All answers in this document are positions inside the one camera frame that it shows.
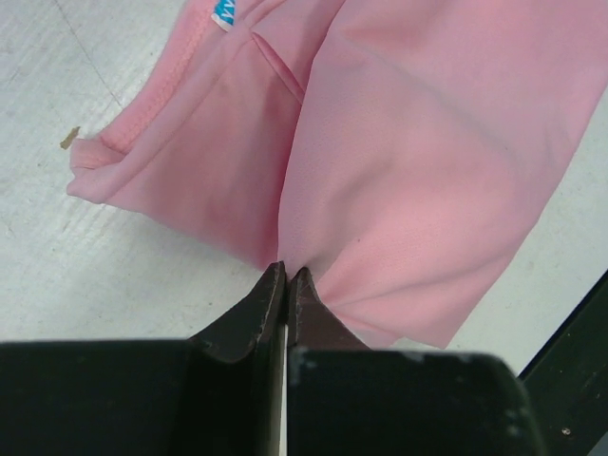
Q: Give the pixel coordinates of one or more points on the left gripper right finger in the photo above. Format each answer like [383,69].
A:
[344,398]

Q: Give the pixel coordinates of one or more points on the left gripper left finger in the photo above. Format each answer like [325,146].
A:
[217,392]

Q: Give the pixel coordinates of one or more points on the pink t shirt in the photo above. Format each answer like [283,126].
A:
[400,150]

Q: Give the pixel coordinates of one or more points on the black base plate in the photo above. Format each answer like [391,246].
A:
[567,380]

